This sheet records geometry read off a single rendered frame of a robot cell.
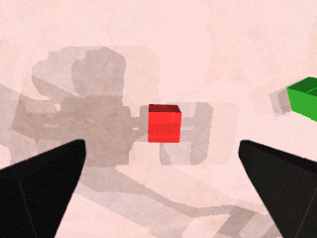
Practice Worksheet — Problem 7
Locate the green block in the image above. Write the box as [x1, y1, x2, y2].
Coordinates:
[286, 76, 317, 118]
[305, 88, 317, 122]

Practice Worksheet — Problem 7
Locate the red block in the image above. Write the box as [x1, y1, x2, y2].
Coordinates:
[148, 104, 181, 143]

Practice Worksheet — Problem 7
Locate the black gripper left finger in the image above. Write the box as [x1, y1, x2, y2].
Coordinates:
[0, 140, 87, 238]

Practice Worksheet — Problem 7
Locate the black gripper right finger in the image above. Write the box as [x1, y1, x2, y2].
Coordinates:
[238, 139, 317, 238]

